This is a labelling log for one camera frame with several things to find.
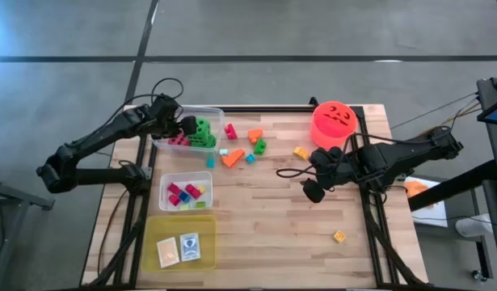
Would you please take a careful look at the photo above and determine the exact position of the yellow translucent tray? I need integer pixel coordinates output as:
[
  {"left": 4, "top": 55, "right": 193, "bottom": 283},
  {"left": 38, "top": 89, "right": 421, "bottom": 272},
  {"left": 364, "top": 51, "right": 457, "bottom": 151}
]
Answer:
[{"left": 141, "top": 214, "right": 218, "bottom": 272}]

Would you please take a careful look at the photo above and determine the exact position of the orange big building block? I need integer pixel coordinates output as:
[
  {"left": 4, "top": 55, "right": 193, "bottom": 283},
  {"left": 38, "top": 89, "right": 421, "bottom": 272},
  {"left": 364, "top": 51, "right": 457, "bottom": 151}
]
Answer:
[{"left": 246, "top": 128, "right": 264, "bottom": 145}]

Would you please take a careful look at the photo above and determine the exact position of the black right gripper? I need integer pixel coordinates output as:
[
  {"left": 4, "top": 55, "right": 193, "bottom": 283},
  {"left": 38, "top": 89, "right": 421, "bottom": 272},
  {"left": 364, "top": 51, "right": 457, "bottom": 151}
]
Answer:
[{"left": 302, "top": 146, "right": 361, "bottom": 205}]

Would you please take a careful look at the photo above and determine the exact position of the orange pumpkin bucket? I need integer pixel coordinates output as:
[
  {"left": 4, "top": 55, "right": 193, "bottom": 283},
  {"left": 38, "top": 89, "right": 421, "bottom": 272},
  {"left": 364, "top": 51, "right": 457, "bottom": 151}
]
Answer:
[{"left": 310, "top": 100, "right": 359, "bottom": 150}]

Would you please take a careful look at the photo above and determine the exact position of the orange playing card deck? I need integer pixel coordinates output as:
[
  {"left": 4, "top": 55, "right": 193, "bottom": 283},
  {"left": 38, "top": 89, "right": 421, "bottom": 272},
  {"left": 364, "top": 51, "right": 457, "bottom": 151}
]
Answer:
[{"left": 156, "top": 236, "right": 181, "bottom": 269}]

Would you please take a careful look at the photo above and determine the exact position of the tablet with blue screen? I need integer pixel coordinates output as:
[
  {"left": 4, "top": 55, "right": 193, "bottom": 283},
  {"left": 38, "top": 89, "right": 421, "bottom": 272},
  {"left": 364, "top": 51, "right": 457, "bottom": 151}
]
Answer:
[{"left": 477, "top": 99, "right": 497, "bottom": 126}]

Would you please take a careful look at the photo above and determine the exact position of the orange object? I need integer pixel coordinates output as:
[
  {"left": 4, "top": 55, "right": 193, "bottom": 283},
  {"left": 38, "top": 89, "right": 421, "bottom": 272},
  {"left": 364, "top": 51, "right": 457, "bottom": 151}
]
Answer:
[{"left": 404, "top": 180, "right": 431, "bottom": 199}]

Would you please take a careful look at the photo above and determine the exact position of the orange curved building block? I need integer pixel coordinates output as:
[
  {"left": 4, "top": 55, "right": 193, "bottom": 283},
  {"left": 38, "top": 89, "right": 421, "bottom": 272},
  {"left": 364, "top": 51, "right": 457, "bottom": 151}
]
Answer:
[{"left": 220, "top": 148, "right": 246, "bottom": 170}]

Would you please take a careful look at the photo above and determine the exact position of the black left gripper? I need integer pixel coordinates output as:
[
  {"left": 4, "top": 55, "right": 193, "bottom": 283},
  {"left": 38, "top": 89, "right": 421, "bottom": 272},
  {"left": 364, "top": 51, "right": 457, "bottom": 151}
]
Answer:
[{"left": 148, "top": 92, "right": 198, "bottom": 137}]

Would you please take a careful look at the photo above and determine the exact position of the black equipment stand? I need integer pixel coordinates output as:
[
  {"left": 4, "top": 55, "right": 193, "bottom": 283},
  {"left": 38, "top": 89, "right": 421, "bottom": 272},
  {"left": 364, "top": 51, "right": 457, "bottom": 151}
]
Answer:
[{"left": 407, "top": 76, "right": 497, "bottom": 280}]

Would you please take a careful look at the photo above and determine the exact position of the thin cable bundle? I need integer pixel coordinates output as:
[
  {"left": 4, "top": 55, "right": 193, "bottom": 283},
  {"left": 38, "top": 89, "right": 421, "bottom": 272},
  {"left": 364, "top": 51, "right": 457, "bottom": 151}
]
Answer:
[{"left": 393, "top": 91, "right": 482, "bottom": 130}]

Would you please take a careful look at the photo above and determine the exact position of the white plastic bin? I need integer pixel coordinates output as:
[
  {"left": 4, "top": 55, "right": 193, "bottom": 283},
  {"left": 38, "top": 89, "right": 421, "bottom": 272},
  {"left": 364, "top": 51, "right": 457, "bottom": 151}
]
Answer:
[{"left": 158, "top": 171, "right": 214, "bottom": 213}]

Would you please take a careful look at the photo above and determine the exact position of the clear plastic container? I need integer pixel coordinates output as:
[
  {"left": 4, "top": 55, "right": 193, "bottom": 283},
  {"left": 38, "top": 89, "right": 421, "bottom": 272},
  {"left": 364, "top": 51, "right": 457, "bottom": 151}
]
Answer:
[{"left": 150, "top": 104, "right": 225, "bottom": 154}]

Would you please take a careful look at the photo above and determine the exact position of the blue playing card deck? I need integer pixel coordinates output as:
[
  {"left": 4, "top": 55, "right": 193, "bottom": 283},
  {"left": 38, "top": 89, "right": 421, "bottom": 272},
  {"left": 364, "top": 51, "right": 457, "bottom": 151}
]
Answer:
[{"left": 179, "top": 232, "right": 202, "bottom": 263}]

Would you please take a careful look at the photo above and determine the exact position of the black metal table frame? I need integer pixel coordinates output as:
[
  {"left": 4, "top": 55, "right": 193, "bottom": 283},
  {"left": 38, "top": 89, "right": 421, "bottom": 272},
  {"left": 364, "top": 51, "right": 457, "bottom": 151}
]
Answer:
[{"left": 81, "top": 96, "right": 431, "bottom": 291}]

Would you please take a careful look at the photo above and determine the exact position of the person's foot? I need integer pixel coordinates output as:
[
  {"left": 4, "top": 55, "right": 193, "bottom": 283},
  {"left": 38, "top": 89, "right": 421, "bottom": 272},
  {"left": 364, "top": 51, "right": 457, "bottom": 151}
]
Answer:
[{"left": 454, "top": 213, "right": 494, "bottom": 238}]

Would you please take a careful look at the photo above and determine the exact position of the pink die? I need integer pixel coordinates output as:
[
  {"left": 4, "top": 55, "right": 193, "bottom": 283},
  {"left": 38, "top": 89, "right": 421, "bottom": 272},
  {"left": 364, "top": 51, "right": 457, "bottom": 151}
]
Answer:
[{"left": 167, "top": 133, "right": 192, "bottom": 147}]

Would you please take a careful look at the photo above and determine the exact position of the white paper sheet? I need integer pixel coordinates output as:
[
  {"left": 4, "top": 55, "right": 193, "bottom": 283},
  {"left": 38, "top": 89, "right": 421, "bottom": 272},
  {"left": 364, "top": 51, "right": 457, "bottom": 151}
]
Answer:
[{"left": 404, "top": 175, "right": 449, "bottom": 228}]

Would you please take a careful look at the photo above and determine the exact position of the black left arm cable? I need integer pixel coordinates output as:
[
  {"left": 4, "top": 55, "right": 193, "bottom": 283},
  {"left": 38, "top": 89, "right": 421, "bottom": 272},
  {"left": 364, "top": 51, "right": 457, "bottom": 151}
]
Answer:
[{"left": 110, "top": 78, "right": 185, "bottom": 122}]

